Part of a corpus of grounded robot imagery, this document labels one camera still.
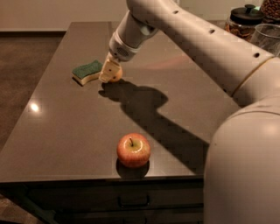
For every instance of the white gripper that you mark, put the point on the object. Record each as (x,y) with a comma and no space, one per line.
(122,52)

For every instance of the orange fruit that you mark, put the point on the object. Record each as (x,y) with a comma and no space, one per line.
(117,76)

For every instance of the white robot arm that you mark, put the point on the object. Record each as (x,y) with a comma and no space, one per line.
(242,169)

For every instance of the green and yellow sponge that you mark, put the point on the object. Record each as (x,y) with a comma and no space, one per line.
(86,73)

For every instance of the red apple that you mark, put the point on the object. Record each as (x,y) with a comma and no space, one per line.
(133,150)

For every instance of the dark cabinet drawer front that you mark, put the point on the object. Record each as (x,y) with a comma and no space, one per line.
(104,197)

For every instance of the glass jar with black lid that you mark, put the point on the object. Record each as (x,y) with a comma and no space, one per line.
(243,20)

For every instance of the clear glass cup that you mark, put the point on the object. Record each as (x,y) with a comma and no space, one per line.
(267,37)

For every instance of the glass jar of dark snacks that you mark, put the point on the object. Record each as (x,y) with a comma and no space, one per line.
(271,11)

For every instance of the dark drawer handle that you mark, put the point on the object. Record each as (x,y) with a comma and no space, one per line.
(133,202)

